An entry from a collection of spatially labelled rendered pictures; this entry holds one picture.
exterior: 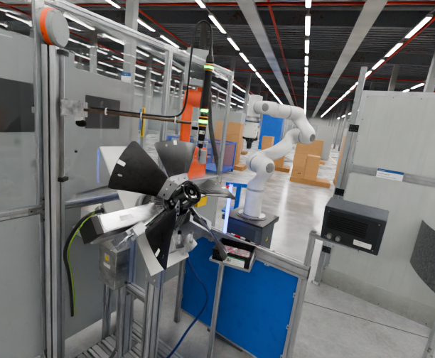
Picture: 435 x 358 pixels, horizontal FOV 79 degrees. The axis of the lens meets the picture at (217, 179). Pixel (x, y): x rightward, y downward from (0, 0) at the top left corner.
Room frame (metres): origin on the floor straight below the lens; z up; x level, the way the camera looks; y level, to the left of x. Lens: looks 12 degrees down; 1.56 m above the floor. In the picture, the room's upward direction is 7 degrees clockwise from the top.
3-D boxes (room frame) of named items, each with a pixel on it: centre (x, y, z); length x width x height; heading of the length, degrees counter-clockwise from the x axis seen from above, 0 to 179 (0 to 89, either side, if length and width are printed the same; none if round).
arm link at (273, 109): (1.76, -0.29, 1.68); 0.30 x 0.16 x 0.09; 118
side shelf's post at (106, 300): (1.53, 0.62, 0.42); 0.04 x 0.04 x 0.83; 56
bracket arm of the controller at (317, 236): (1.27, -0.62, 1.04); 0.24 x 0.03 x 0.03; 56
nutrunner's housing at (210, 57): (1.32, 0.10, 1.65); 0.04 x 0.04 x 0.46
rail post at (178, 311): (1.80, 0.18, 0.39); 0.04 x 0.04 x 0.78; 56
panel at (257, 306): (1.56, -0.18, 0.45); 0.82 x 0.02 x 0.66; 56
